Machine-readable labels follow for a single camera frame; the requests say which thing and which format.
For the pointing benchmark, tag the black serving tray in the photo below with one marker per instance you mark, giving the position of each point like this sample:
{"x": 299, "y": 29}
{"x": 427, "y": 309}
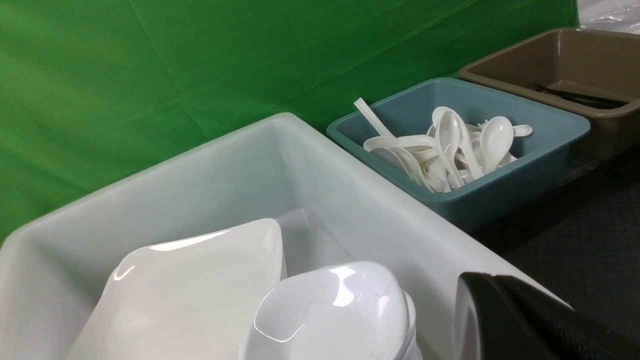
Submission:
{"x": 581, "y": 241}

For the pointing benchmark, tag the upright white spoon in bin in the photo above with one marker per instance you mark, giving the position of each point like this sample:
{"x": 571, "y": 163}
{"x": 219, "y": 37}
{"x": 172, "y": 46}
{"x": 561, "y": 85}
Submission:
{"x": 372, "y": 118}

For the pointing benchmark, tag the left white spoon in bin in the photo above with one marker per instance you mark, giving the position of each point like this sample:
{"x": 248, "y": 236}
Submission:
{"x": 402, "y": 160}

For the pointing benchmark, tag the brown plastic bin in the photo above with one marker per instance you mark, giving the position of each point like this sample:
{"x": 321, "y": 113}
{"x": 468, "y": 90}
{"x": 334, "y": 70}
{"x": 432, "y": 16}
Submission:
{"x": 593, "y": 62}

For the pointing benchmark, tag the green backdrop cloth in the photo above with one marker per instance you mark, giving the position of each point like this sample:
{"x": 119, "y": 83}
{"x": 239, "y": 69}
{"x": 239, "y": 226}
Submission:
{"x": 93, "y": 91}

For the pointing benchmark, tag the right white spoon in bin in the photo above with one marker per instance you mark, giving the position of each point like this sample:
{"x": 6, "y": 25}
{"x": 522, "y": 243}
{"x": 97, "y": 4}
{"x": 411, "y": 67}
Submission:
{"x": 496, "y": 139}

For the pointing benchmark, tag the large white square plate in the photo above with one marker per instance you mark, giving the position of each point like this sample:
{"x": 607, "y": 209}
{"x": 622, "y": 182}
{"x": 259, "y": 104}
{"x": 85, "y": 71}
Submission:
{"x": 187, "y": 299}

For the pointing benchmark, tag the stack of small white bowls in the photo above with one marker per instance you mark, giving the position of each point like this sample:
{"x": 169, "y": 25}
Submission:
{"x": 352, "y": 311}

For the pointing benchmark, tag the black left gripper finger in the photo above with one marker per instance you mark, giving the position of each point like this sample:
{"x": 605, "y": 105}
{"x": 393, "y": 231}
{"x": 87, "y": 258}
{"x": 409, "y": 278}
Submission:
{"x": 501, "y": 317}

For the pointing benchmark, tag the top white spoon in bin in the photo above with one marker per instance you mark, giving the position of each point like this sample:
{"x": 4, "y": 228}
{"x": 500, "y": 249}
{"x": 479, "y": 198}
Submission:
{"x": 448, "y": 137}

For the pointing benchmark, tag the large translucent white tub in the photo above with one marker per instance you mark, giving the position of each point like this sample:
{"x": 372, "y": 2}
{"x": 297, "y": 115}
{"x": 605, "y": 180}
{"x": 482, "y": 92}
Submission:
{"x": 332, "y": 209}

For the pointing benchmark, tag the black chopsticks bundle in bin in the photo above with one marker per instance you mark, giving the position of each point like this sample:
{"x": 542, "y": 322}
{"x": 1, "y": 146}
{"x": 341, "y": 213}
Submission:
{"x": 597, "y": 102}

